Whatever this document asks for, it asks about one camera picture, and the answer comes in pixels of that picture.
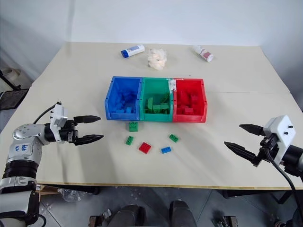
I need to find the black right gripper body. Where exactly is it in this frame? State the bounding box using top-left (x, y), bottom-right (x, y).
top-left (251, 133), bottom-right (281, 167)

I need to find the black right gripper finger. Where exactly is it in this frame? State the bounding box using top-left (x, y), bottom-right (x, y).
top-left (223, 141), bottom-right (258, 164)
top-left (239, 123), bottom-right (267, 137)

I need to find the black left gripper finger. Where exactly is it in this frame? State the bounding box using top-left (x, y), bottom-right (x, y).
top-left (74, 134), bottom-right (105, 147)
top-left (73, 115), bottom-right (102, 125)

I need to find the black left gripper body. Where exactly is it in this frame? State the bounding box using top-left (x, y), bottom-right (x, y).
top-left (59, 119), bottom-right (79, 145)

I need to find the blue plastic storage bin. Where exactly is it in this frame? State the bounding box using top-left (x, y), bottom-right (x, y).
top-left (104, 76), bottom-right (143, 121)

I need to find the red square building brick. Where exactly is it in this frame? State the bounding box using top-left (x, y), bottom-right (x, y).
top-left (138, 141), bottom-right (152, 153)

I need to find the crumpled clear plastic bag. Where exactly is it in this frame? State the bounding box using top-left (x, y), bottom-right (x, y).
top-left (56, 188), bottom-right (83, 203)

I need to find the green arch building piece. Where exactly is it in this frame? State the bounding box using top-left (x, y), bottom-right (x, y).
top-left (144, 96), bottom-right (155, 112)

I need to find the black mesh panel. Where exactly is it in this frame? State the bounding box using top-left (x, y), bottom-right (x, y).
top-left (0, 89), bottom-right (29, 111)

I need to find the red plastic storage bin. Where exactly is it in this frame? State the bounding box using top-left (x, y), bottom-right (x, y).
top-left (172, 78), bottom-right (209, 124)

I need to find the green plastic storage bin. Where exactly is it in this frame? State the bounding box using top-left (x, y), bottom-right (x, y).
top-left (139, 77), bottom-right (175, 122)

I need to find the green long building brick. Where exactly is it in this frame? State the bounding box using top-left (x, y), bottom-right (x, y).
top-left (152, 105), bottom-right (170, 114)

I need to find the black metal stand rod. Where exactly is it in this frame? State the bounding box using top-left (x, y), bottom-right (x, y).
top-left (0, 69), bottom-right (22, 91)

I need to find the white bottle with blue cap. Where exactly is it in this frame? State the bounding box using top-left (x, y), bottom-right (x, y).
top-left (120, 44), bottom-right (146, 58)

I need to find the beige round container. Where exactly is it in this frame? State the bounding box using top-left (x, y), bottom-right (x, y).
top-left (0, 68), bottom-right (20, 81)

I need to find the white bottle with red label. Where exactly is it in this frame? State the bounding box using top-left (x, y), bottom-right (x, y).
top-left (192, 45), bottom-right (214, 63)

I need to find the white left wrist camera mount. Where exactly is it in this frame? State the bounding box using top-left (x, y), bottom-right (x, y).
top-left (49, 102), bottom-right (70, 131)

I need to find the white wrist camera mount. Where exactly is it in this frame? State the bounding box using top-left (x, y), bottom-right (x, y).
top-left (49, 102), bottom-right (70, 131)
top-left (263, 115), bottom-right (297, 164)

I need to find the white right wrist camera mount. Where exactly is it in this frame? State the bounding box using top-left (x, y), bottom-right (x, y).
top-left (263, 115), bottom-right (297, 164)

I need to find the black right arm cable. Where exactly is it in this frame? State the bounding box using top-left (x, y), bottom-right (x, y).
top-left (265, 140), bottom-right (299, 227)

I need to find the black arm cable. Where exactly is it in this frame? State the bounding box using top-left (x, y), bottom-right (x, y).
top-left (33, 106), bottom-right (56, 125)
top-left (265, 140), bottom-right (299, 227)

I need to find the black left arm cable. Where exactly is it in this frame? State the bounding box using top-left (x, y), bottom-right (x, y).
top-left (33, 106), bottom-right (56, 125)

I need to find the black table frame bar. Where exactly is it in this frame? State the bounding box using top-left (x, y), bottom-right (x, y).
top-left (222, 189), bottom-right (294, 205)

